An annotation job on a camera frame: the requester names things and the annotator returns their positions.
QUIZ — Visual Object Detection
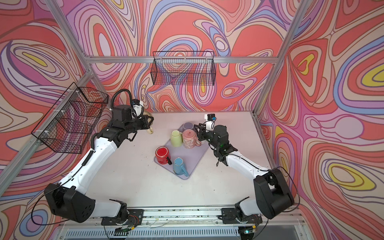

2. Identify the light green mug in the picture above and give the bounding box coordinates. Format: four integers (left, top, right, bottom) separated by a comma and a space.
170, 130, 183, 148

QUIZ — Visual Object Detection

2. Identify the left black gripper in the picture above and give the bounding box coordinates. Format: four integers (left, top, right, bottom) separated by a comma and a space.
124, 114, 155, 136

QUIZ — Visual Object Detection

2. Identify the beige speckled mug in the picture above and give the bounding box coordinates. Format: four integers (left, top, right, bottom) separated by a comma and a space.
144, 110, 154, 134

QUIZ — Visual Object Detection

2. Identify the black wire basket back wall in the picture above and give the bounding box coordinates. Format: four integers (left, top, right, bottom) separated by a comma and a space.
151, 51, 216, 86

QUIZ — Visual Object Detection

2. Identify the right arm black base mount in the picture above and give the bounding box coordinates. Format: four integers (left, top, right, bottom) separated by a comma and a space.
218, 208, 263, 226

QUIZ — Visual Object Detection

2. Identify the pink patterned mug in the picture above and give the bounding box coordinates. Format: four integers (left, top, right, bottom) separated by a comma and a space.
182, 129, 202, 149

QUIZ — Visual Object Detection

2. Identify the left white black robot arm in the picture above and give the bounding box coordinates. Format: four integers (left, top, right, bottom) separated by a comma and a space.
43, 89, 154, 225

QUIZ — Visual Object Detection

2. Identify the red mug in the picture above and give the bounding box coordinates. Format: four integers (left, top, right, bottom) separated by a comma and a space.
155, 146, 172, 165

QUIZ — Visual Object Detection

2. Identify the purple mug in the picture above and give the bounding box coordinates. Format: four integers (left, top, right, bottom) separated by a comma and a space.
182, 122, 195, 132

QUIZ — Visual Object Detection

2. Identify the black wire basket wall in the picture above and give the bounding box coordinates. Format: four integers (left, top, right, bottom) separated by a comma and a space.
151, 51, 216, 86
31, 83, 109, 154

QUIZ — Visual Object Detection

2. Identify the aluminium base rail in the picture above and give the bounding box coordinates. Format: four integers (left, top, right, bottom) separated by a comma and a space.
53, 206, 313, 240

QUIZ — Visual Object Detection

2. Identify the lavender plastic tray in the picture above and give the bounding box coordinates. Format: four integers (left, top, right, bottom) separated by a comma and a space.
154, 140, 209, 180

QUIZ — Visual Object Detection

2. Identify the black wire basket left wall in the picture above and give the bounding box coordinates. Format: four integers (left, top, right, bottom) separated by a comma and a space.
31, 83, 109, 154

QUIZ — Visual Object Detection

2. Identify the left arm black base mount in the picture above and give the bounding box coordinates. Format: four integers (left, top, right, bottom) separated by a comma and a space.
101, 209, 144, 227

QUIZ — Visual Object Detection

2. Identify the light blue mug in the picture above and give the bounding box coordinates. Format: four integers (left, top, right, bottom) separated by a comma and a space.
173, 158, 189, 177

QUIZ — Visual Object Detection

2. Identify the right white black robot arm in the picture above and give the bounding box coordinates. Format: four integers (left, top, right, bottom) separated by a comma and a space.
194, 123, 300, 224

